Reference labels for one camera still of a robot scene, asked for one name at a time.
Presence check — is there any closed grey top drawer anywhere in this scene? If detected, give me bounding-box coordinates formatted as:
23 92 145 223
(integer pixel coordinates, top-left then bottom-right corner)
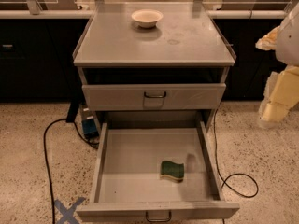
82 83 226 111

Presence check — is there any white ceramic bowl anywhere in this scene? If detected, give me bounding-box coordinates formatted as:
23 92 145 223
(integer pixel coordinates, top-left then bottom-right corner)
131 9 164 29

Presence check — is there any dark lab bench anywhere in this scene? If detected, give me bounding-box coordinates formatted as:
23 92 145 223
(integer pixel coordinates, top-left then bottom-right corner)
0 18 88 103

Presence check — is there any blue tape cross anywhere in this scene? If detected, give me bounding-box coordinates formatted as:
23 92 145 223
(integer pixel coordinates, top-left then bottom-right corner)
54 197 85 224

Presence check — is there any green yellow sponge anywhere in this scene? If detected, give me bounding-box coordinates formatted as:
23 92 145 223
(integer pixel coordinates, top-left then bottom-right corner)
160 161 184 182

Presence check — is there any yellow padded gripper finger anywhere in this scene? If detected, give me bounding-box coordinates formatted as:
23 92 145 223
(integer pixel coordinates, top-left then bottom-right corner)
258 66 299 128
255 26 279 51

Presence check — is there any grey drawer cabinet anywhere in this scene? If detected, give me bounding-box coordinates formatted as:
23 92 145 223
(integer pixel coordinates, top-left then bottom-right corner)
74 2 235 127

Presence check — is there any blue power box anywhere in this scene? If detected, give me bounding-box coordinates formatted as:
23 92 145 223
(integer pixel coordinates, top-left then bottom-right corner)
80 105 98 139

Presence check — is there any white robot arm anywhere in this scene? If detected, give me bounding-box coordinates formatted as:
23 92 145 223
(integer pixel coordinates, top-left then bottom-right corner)
255 4 299 128

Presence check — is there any black cable on left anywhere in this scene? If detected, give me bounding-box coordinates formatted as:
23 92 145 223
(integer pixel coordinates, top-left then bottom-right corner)
42 118 100 224

